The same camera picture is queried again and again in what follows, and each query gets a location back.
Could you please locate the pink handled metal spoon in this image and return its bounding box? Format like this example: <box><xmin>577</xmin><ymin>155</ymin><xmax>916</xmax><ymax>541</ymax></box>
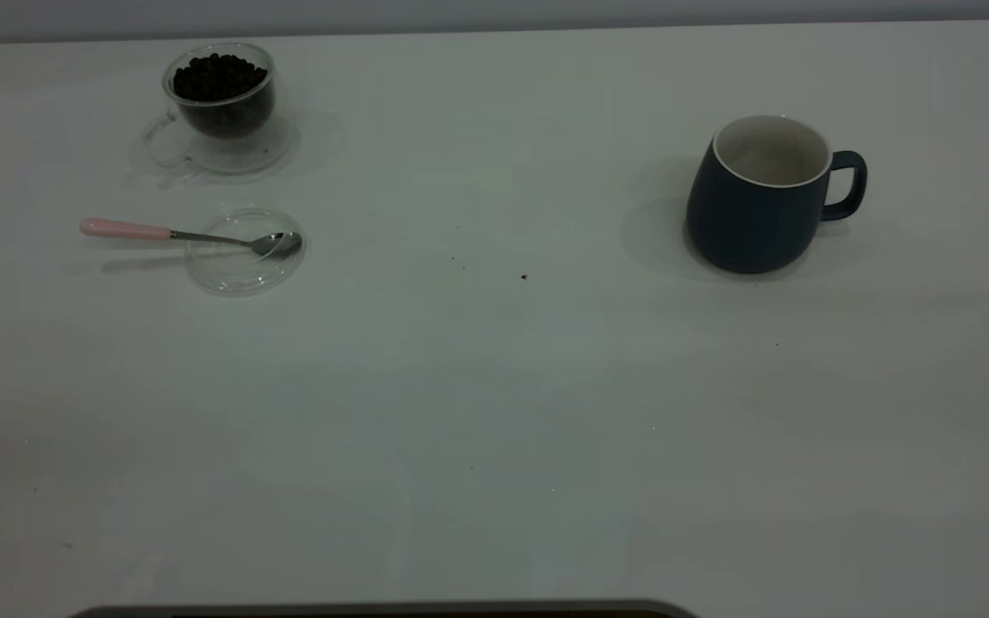
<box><xmin>79</xmin><ymin>217</ymin><xmax>303</xmax><ymax>258</ymax></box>

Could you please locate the clear glass saucer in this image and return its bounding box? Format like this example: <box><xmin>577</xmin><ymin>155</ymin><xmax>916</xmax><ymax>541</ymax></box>
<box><xmin>184</xmin><ymin>207</ymin><xmax>306</xmax><ymax>298</ymax></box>
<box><xmin>143</xmin><ymin>110</ymin><xmax>300</xmax><ymax>178</ymax></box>

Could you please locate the dark blue ceramic mug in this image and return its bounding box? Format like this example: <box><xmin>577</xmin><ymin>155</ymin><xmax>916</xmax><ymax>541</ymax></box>
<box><xmin>685</xmin><ymin>114</ymin><xmax>869</xmax><ymax>276</ymax></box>

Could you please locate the heap of coffee beans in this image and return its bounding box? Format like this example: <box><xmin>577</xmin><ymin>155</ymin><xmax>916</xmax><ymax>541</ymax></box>
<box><xmin>172</xmin><ymin>52</ymin><xmax>273</xmax><ymax>138</ymax></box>

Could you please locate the clear glass cup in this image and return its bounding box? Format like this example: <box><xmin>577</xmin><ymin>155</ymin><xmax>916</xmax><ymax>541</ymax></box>
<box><xmin>141</xmin><ymin>41</ymin><xmax>277</xmax><ymax>169</ymax></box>

